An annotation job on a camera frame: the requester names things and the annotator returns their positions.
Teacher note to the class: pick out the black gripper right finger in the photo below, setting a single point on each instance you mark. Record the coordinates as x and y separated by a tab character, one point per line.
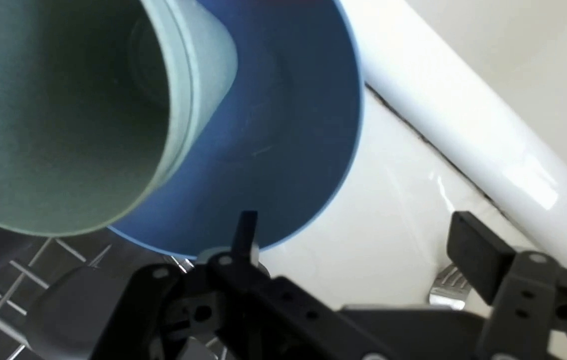
535	300

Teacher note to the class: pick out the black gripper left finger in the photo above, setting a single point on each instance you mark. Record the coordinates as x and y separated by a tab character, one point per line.
244	313

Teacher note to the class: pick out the blue plastic bowl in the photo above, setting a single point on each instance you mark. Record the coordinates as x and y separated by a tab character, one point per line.
284	133

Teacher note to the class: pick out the teal plastic cup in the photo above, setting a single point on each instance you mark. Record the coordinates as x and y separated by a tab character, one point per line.
64	100
214	66

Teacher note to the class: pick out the white kitchen sink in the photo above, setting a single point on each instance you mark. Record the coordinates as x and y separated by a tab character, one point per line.
483	133

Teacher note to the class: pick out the grey patterned drying mat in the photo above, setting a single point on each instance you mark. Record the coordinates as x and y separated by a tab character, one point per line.
4	293

